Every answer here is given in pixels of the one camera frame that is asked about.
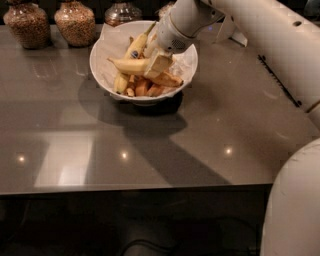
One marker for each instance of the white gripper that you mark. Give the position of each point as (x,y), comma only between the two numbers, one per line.
(171,36)

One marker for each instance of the yellow banana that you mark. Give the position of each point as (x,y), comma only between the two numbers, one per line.
(130,66)
(167,79)

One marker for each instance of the banana with blue sticker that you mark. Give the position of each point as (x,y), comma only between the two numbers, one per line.
(133,52)

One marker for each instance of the orange bananas at bottom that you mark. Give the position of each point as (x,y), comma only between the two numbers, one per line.
(139,86)

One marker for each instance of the white sign stand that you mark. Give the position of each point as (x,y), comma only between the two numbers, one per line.
(229,30)

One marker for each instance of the left glass jar of nuts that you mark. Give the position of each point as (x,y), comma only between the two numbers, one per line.
(28,24)

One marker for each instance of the black rubber mat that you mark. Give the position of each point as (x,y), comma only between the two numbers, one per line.
(262,60)

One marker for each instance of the white bowl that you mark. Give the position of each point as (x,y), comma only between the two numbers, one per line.
(143,96)

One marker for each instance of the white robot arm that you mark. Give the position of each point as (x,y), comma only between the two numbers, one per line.
(291,46)

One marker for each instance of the glass jar of nuts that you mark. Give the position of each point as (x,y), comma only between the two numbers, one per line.
(28,24)
(76,23)

